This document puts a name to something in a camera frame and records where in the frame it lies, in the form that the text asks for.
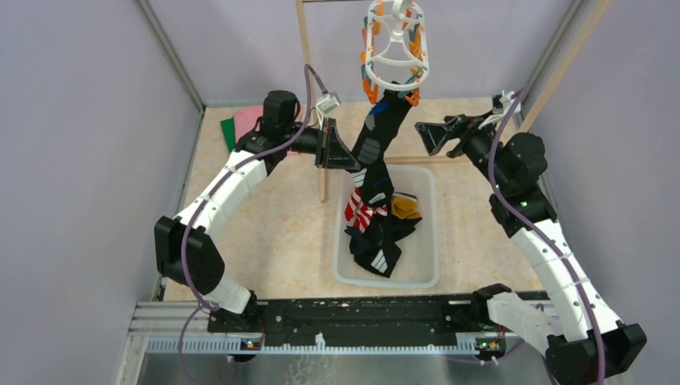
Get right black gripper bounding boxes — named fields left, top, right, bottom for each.
left=416, top=108, right=511, bottom=192

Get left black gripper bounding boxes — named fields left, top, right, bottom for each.
left=281, top=117, right=360, bottom=169

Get red white striped sock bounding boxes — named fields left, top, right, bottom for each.
left=344, top=188, right=388, bottom=233

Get white round clip hanger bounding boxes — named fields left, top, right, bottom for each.
left=361, top=1, right=431, bottom=107

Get black sock with grey patches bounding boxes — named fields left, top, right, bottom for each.
left=352, top=243, right=402, bottom=278

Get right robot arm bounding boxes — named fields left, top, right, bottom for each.
left=415, top=114, right=647, bottom=384

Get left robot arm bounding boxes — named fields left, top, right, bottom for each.
left=154, top=91, right=358, bottom=332

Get pink cloth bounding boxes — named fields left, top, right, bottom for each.
left=233, top=103, right=304, bottom=155

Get green cloth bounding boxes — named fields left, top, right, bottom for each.
left=220, top=118, right=237, bottom=153

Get white plastic basket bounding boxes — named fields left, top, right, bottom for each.
left=332, top=165, right=439, bottom=290

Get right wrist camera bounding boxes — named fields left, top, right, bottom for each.
left=479, top=90, right=519, bottom=129

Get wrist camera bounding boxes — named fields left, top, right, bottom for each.
left=479, top=90, right=519, bottom=129
left=315, top=91, right=342, bottom=128

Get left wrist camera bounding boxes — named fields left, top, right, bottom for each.
left=315, top=91, right=342, bottom=128

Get wooden drying rack frame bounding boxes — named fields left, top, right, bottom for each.
left=295, top=0, right=613, bottom=203

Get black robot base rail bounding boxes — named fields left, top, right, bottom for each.
left=207, top=290, right=553, bottom=356

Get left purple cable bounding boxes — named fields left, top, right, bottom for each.
left=177, top=64, right=328, bottom=385

